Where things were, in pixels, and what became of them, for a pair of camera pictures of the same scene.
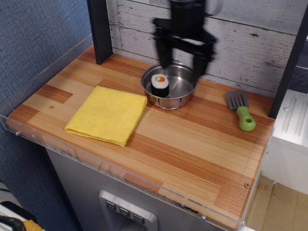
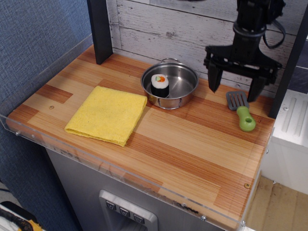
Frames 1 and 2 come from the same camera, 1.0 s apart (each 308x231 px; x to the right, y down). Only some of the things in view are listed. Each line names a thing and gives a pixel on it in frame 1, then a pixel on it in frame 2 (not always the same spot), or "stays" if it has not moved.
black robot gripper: [186, 29] to [243, 57]
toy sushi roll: [160, 85] stays
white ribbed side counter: [286, 161] stays
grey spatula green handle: [238, 100] stays
